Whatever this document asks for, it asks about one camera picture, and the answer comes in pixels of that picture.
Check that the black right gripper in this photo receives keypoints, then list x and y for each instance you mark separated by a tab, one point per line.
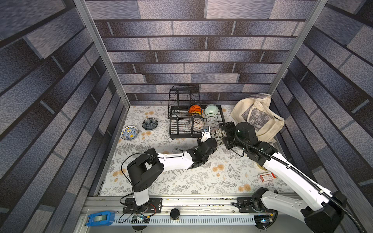
228	135

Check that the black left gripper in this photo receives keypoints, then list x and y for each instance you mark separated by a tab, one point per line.
214	141

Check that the black speckled ceramic bowl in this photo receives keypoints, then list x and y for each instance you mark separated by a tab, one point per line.
218	135

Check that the white lattice pattern bowl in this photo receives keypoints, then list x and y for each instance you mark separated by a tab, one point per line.
196	123

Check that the black wire dish rack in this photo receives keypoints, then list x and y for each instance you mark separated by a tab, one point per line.
188	115

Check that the pale green ceramic bowl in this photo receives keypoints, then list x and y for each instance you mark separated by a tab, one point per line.
211	109

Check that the orange plastic bowl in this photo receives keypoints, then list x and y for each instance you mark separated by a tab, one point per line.
195	109

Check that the dark grey-blue ceramic bowl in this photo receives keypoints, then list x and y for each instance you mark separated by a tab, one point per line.
150	124

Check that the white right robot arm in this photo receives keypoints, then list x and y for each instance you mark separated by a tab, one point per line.
319	208

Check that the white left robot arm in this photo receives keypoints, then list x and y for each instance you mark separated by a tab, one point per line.
148	166

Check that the beige canvas tote bag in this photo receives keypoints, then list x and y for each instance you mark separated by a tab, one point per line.
256	111

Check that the small red white box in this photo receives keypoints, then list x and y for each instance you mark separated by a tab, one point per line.
268	176

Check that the floral patterned table mat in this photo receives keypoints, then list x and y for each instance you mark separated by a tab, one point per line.
224	173

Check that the black round knob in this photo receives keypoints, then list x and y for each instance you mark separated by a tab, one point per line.
175	214

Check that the blue yellow patterned bowl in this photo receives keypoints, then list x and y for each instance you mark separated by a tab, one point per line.
129	133

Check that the green circuit board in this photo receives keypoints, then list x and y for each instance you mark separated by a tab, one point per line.
263	220

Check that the blue tape dispenser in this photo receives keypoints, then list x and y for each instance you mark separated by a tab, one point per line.
104	218

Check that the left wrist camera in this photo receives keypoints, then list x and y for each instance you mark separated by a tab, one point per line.
206	134

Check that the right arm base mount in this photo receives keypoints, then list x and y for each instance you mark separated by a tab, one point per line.
245	205

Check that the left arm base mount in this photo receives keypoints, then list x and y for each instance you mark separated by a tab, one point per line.
153	206

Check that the white slotted cable duct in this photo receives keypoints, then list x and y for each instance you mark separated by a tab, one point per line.
188	220

